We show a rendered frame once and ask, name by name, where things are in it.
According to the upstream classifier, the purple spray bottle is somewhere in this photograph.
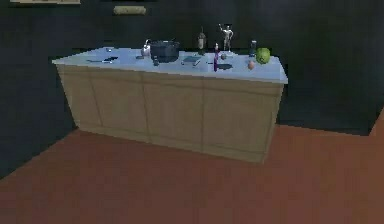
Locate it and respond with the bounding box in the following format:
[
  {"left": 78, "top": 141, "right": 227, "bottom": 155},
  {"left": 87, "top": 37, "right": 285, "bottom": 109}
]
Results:
[{"left": 213, "top": 42, "right": 220, "bottom": 73}]

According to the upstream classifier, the dark glass bottle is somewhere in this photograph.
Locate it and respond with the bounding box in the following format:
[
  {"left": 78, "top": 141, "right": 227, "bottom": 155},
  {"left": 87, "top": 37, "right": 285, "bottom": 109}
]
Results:
[{"left": 197, "top": 26, "right": 207, "bottom": 55}]

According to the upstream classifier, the beige kitchen counter cabinet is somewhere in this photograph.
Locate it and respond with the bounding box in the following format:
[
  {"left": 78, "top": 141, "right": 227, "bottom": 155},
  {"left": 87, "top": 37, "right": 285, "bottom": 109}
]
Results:
[{"left": 51, "top": 46, "right": 289, "bottom": 164}]

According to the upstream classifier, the black cooking pot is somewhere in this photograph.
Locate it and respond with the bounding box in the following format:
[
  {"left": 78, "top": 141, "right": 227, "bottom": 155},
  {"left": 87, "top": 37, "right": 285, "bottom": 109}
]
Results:
[{"left": 149, "top": 39, "right": 181, "bottom": 64}]

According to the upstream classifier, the silver kettle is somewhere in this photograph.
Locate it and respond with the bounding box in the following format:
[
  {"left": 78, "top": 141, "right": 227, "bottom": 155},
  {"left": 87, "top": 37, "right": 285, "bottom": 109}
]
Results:
[{"left": 140, "top": 38, "right": 152, "bottom": 58}]

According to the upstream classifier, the silver figure statue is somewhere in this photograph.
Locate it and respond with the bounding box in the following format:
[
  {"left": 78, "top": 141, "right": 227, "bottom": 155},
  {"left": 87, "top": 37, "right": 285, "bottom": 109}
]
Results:
[{"left": 218, "top": 23, "right": 234, "bottom": 54}]

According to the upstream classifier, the beige wall fixture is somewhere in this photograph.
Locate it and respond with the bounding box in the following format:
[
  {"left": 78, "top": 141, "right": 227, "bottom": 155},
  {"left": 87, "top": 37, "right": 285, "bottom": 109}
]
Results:
[{"left": 113, "top": 5, "right": 147, "bottom": 16}]

